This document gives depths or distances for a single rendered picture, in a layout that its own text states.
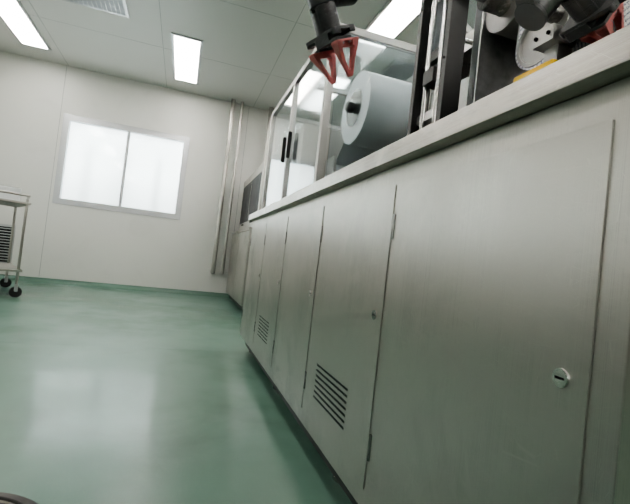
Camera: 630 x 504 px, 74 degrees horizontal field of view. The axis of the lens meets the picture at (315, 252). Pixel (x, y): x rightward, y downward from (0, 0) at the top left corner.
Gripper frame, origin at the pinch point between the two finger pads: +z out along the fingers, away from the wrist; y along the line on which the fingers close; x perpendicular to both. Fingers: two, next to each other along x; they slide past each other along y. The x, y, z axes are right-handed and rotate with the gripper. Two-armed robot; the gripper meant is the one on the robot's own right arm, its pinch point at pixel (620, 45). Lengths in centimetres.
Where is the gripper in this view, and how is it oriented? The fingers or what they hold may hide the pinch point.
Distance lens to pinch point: 102.5
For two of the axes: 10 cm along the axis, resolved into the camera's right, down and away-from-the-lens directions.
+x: 5.7, -8.0, 1.8
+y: 3.1, 0.1, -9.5
